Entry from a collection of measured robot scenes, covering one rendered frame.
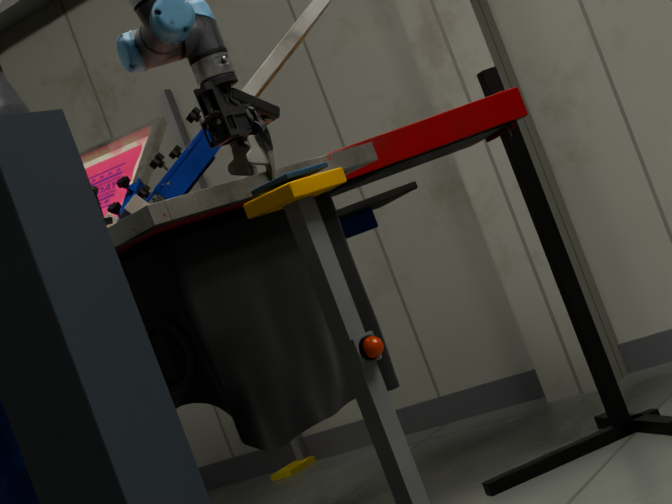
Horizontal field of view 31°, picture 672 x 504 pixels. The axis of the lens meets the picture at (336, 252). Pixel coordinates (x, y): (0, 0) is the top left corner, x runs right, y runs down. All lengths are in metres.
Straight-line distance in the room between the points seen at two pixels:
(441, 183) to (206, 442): 1.86
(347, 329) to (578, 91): 2.90
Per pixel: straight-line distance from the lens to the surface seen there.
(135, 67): 2.23
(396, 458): 2.04
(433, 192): 5.07
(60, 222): 1.93
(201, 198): 2.14
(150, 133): 4.45
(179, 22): 2.10
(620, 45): 4.73
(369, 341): 2.00
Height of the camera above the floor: 0.79
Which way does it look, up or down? 1 degrees up
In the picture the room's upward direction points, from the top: 21 degrees counter-clockwise
